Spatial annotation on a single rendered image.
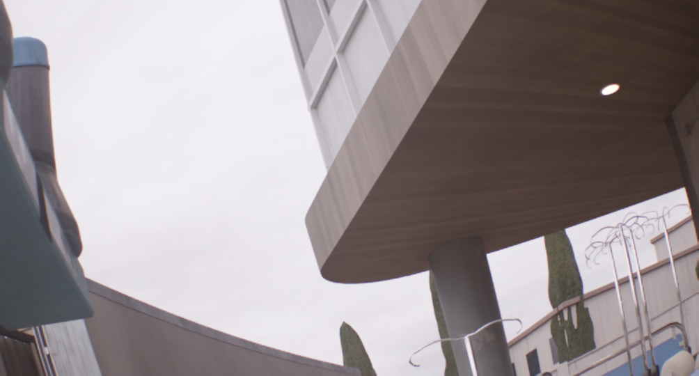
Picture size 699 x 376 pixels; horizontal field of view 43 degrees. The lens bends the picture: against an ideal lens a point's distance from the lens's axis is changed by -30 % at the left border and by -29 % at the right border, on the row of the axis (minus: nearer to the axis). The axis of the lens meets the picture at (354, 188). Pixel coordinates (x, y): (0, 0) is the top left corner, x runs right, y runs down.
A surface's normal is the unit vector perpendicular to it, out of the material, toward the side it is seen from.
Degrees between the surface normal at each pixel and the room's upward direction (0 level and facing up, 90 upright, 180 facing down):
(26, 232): 180
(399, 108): 90
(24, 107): 90
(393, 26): 90
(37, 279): 180
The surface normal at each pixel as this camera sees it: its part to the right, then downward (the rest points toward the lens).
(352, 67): -0.94, 0.19
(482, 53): 0.28, 0.91
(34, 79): 0.77, -0.40
